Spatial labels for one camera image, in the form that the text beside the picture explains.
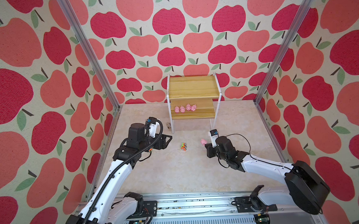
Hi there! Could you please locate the black corrugated cable conduit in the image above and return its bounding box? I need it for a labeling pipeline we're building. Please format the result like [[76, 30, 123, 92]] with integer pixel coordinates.
[[73, 118, 168, 224]]

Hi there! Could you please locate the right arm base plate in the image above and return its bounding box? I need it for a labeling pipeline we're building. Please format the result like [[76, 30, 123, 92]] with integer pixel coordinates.
[[231, 196, 278, 213]]

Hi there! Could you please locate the left aluminium frame post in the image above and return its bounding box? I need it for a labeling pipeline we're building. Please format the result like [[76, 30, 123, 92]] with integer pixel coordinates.
[[55, 0, 121, 113]]

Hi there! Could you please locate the multicolour toy car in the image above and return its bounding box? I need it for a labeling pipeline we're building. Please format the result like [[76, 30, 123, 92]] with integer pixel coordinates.
[[181, 143, 187, 151]]

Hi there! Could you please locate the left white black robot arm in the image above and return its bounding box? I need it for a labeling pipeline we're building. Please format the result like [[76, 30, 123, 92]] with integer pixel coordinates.
[[66, 117, 172, 224]]

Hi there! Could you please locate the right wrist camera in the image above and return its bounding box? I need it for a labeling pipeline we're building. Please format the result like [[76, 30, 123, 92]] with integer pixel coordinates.
[[209, 129, 219, 148]]

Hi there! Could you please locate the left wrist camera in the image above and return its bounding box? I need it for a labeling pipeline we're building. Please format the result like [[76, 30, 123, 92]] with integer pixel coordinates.
[[146, 117, 160, 138]]

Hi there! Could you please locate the wooden two-tier white-frame shelf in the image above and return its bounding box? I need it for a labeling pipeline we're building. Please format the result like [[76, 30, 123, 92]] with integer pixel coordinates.
[[166, 73, 222, 133]]

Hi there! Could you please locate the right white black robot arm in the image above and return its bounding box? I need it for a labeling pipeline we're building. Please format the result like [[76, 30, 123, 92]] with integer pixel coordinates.
[[204, 134, 330, 215]]

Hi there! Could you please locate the aluminium frame post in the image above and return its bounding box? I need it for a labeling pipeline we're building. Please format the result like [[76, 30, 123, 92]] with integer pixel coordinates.
[[254, 0, 315, 106], [55, 0, 121, 113]]

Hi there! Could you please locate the front aluminium rail frame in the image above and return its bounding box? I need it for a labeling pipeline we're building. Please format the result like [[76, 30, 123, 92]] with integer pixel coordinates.
[[123, 192, 328, 224]]

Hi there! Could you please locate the right aluminium frame post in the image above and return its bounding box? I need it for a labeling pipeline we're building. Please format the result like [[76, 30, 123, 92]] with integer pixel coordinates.
[[254, 0, 315, 106]]

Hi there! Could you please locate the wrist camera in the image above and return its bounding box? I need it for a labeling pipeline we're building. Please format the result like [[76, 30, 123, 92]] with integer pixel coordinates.
[[146, 117, 160, 138], [209, 129, 219, 148]]

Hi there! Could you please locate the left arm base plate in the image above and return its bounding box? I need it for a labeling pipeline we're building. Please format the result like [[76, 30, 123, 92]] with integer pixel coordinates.
[[128, 201, 158, 219]]

